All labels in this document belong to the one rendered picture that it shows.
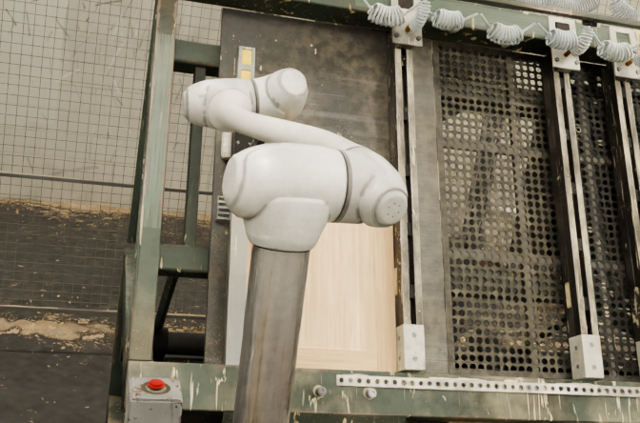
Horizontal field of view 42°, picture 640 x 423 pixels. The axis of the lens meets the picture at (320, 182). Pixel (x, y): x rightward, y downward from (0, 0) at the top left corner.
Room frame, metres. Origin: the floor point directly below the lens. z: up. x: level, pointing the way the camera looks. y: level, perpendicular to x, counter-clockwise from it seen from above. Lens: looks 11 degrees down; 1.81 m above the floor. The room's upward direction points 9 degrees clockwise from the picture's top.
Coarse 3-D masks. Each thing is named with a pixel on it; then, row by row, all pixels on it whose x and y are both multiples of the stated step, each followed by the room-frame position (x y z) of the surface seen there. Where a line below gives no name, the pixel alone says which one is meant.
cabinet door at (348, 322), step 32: (352, 224) 2.37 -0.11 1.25; (320, 256) 2.29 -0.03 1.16; (352, 256) 2.31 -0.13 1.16; (384, 256) 2.34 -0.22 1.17; (320, 288) 2.24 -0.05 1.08; (352, 288) 2.27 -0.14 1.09; (384, 288) 2.29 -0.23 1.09; (320, 320) 2.19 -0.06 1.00; (352, 320) 2.22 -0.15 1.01; (384, 320) 2.24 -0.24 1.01; (320, 352) 2.14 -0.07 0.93; (352, 352) 2.17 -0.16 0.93; (384, 352) 2.19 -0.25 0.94
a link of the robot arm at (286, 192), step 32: (256, 160) 1.35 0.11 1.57; (288, 160) 1.36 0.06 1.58; (320, 160) 1.38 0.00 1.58; (224, 192) 1.37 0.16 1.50; (256, 192) 1.32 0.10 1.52; (288, 192) 1.34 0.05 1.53; (320, 192) 1.36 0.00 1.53; (256, 224) 1.34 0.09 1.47; (288, 224) 1.34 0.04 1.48; (320, 224) 1.37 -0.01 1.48; (256, 256) 1.36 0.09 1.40; (288, 256) 1.35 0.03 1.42; (256, 288) 1.35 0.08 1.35; (288, 288) 1.35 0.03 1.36; (256, 320) 1.34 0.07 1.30; (288, 320) 1.35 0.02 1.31; (256, 352) 1.34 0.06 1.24; (288, 352) 1.35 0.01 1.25; (256, 384) 1.33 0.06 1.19; (288, 384) 1.35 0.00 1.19; (256, 416) 1.32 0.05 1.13; (288, 416) 1.35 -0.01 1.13
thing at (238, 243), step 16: (240, 48) 2.52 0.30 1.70; (240, 64) 2.50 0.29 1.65; (240, 224) 2.24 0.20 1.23; (240, 240) 2.22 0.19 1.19; (240, 256) 2.19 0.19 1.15; (240, 272) 2.17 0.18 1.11; (240, 288) 2.15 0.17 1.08; (240, 304) 2.12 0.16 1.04; (240, 320) 2.10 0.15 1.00; (224, 336) 2.10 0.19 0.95; (240, 336) 2.08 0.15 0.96; (224, 352) 2.07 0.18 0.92; (240, 352) 2.06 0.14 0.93
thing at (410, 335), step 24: (408, 24) 2.67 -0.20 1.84; (408, 48) 2.65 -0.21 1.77; (408, 72) 2.62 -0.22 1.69; (408, 96) 2.58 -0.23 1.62; (408, 120) 2.54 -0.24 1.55; (408, 144) 2.51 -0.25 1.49; (408, 168) 2.46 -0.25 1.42; (408, 192) 2.44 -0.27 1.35; (408, 216) 2.41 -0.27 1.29; (408, 240) 2.37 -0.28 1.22; (408, 264) 2.29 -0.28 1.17; (408, 288) 2.26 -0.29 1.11; (408, 312) 2.22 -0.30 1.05; (408, 336) 2.18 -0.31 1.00; (408, 360) 2.15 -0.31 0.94
